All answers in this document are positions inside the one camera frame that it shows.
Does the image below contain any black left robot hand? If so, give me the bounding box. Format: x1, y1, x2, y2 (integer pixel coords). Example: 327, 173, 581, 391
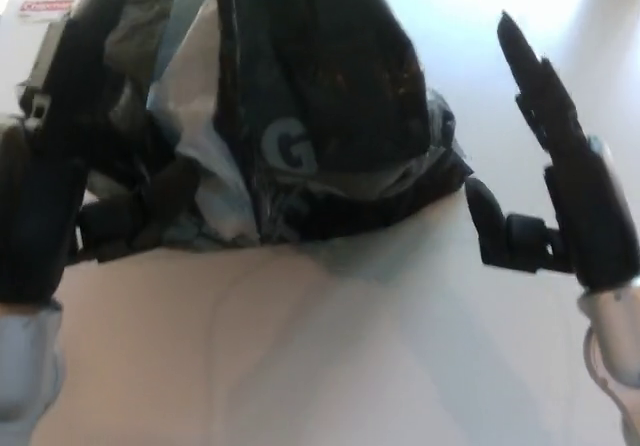
0, 0, 201, 307

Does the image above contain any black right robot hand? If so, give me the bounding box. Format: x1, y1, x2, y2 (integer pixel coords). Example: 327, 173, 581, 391
464, 9, 640, 292

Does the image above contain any black Under Armour plastic bag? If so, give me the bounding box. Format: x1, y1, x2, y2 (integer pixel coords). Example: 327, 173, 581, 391
102, 0, 476, 247

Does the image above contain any red and white Chipman label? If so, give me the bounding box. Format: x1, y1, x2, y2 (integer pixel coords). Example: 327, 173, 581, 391
17, 0, 76, 20

